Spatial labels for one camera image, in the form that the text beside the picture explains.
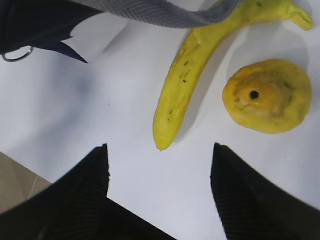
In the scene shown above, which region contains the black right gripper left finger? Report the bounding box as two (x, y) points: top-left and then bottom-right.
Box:
(0, 144), (171, 240)

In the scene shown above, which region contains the yellow pear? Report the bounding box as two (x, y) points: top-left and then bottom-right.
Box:
(222, 59), (313, 134)

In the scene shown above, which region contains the yellow banana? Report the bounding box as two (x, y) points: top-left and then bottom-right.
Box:
(152, 0), (314, 151)

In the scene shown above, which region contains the silver zipper pull ring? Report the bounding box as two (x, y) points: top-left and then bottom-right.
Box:
(1, 46), (34, 63)

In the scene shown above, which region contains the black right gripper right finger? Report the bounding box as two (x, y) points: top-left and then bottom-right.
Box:
(210, 143), (320, 240)

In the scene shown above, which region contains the navy blue lunch bag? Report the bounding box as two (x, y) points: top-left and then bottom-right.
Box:
(0, 0), (240, 63)

